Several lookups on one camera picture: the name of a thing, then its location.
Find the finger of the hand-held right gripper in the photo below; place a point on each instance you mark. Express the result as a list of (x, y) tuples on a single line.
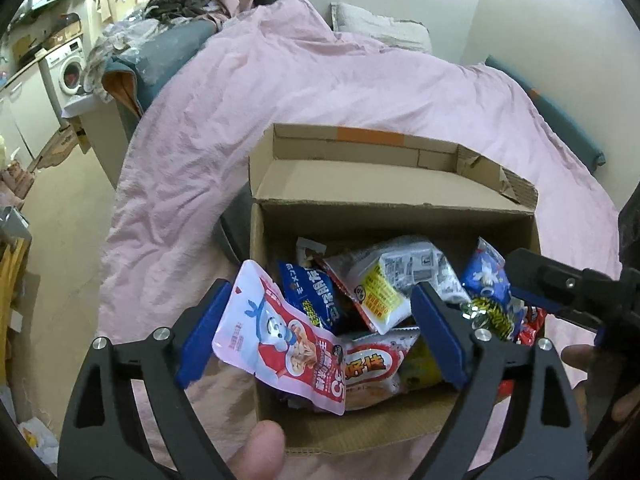
[(555, 277), (575, 316)]

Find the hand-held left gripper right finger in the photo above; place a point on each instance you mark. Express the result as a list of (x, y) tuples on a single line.
[(440, 335)]

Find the red snack bag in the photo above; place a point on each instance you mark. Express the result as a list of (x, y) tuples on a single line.
[(530, 325)]

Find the white washing machine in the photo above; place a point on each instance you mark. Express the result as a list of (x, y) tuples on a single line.
[(65, 70)]

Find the white storage chest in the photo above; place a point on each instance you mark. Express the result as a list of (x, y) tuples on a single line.
[(95, 135)]

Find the yellow black snack packet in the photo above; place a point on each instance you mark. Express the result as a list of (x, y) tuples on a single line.
[(492, 317)]

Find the white bag red round label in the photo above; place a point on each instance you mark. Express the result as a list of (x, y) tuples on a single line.
[(370, 365)]

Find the white packet yellow label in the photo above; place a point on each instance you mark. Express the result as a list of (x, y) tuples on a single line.
[(385, 300)]

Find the teal bolster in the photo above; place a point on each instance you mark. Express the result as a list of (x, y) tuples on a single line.
[(560, 115)]

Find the person's left hand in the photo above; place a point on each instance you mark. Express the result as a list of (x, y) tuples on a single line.
[(255, 450)]

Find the grey pillow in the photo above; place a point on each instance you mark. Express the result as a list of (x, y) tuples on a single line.
[(380, 25)]

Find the brown floor rug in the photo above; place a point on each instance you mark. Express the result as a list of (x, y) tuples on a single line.
[(50, 150)]

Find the wooden rack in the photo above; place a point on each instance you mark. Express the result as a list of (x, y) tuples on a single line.
[(12, 310)]

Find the pile of clothes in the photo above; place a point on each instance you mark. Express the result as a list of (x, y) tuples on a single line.
[(170, 0)]

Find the white plastic bag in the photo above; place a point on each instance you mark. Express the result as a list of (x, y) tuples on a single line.
[(37, 442)]

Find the dark blue snack packet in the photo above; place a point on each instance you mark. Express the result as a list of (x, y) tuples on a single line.
[(305, 290)]

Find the person's right hand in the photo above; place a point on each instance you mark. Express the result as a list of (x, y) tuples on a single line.
[(577, 355)]

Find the dark grey cloth item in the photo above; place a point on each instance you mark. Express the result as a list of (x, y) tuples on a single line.
[(237, 230)]

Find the pink white snack pouch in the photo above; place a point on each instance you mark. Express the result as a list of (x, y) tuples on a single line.
[(280, 350)]

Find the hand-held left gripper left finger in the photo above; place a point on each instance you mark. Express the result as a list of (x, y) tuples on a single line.
[(200, 335)]

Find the brown cardboard box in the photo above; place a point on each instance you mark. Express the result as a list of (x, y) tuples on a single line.
[(380, 185)]

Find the blue white snack packet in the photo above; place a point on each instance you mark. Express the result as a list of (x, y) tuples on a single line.
[(482, 270)]

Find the teal folded quilt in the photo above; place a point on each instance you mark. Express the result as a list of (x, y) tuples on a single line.
[(165, 55)]

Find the white kitchen cabinet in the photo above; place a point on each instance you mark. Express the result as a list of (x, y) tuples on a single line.
[(25, 110)]

